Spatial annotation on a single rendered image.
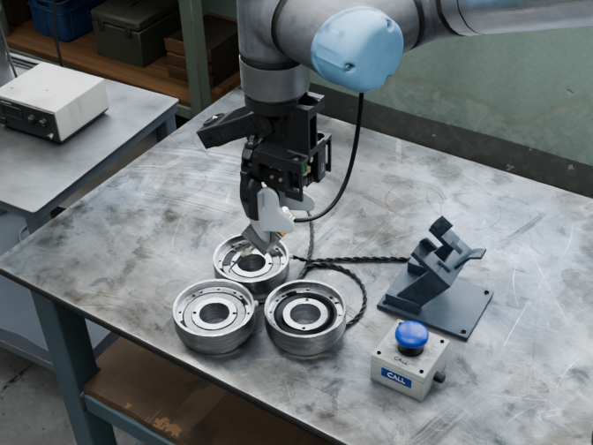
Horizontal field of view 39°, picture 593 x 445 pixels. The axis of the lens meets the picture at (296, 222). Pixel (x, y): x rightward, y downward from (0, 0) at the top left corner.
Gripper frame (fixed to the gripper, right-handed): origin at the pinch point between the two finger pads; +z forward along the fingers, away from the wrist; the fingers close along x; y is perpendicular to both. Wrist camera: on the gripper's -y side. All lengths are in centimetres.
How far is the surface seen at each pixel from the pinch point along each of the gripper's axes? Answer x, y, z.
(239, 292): -3.0, -3.1, 10.4
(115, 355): -2.0, -31.1, 38.4
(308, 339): -6.6, 9.4, 9.6
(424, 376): -6.0, 24.4, 8.8
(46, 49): 120, -171, 69
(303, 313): -0.7, 5.2, 12.2
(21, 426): 5, -77, 93
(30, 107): 28, -74, 18
